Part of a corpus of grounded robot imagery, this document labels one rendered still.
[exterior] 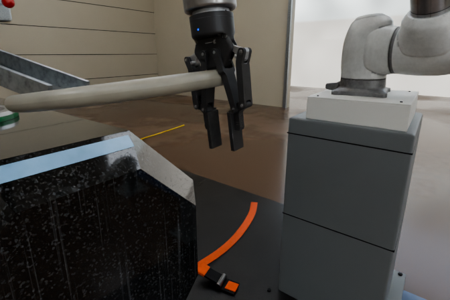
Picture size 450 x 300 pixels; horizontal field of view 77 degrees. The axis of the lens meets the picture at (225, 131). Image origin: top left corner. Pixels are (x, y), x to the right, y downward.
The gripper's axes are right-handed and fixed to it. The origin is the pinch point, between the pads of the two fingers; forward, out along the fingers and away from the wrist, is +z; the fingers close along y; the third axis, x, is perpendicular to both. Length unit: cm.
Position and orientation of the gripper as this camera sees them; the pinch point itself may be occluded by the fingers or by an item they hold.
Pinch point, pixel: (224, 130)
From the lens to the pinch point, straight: 52.2
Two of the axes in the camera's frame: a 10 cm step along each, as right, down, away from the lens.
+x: -6.0, 2.3, -7.6
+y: -7.9, -0.4, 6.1
